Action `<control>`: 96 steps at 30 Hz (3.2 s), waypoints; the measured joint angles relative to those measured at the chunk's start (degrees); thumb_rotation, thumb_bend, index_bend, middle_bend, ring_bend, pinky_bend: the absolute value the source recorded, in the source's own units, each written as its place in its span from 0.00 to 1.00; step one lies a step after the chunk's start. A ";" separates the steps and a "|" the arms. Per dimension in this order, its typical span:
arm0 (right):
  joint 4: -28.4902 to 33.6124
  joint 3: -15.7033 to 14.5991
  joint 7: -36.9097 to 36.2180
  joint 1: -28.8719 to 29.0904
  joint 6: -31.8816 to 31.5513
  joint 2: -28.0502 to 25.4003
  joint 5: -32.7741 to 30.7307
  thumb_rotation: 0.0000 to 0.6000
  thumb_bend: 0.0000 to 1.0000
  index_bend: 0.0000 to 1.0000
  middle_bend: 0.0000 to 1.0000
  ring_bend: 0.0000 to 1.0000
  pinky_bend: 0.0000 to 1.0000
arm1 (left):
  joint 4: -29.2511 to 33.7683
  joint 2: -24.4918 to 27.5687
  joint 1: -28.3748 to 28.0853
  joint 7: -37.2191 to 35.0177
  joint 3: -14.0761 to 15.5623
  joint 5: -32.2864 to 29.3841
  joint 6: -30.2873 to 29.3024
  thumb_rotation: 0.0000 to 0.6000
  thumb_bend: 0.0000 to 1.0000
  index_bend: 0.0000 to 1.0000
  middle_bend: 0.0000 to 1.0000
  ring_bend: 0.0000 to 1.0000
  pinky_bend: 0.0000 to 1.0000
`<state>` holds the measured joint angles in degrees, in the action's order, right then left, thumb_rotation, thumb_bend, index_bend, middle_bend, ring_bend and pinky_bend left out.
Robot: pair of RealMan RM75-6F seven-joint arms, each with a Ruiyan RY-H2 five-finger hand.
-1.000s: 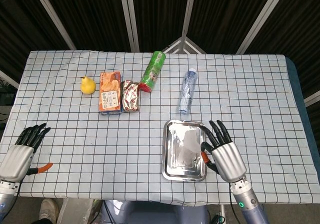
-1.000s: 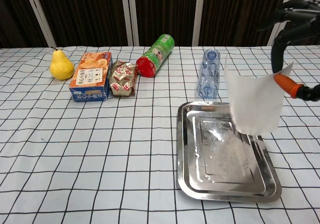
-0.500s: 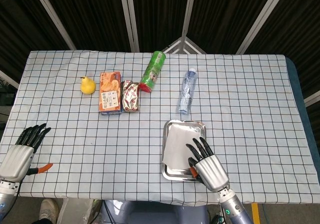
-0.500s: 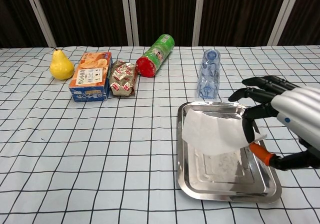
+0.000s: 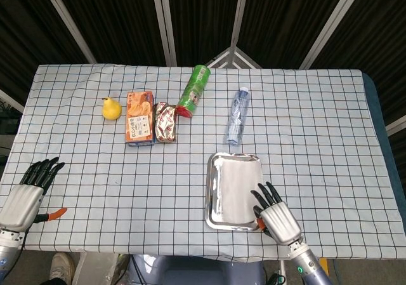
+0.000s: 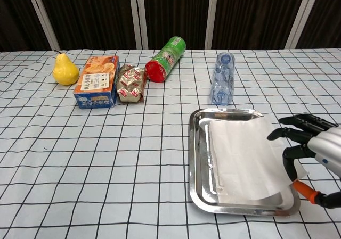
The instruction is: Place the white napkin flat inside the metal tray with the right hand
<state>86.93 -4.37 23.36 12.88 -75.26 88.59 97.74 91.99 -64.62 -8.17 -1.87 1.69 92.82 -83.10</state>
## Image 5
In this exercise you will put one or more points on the yellow pear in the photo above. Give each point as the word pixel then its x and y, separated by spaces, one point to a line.
pixel 111 110

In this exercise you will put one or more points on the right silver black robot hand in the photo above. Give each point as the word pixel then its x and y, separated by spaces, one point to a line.
pixel 280 223

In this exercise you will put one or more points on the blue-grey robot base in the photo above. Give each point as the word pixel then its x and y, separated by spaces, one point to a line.
pixel 196 270

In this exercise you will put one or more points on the silver metal tray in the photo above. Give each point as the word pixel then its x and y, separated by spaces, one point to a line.
pixel 212 202

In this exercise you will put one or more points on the white sneaker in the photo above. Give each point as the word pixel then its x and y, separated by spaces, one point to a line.
pixel 61 266

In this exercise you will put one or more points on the white black-grid tablecloth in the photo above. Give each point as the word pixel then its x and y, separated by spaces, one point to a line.
pixel 127 186

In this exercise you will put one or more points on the green chips can red lid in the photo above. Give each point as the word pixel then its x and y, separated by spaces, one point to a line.
pixel 193 91

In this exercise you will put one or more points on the white metal frame post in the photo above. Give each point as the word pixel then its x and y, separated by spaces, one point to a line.
pixel 168 43
pixel 396 124
pixel 66 21
pixel 9 100
pixel 237 21
pixel 333 23

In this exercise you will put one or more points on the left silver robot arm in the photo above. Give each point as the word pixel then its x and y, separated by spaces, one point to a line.
pixel 8 250

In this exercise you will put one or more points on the clear plastic water bottle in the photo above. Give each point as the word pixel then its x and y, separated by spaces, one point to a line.
pixel 238 116

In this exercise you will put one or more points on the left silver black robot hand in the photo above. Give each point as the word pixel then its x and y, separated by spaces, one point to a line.
pixel 20 205

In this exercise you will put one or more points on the white triangular frame base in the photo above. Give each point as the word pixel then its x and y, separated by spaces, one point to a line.
pixel 218 57

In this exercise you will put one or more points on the gold foil snack bag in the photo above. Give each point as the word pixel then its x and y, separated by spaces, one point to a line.
pixel 165 124

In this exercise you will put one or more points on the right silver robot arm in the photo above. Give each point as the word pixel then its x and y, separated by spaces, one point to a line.
pixel 309 266

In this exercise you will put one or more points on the orange and blue cracker box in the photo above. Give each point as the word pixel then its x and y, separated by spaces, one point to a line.
pixel 139 120

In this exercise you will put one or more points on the blue padded table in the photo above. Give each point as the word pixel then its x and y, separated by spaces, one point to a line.
pixel 385 158

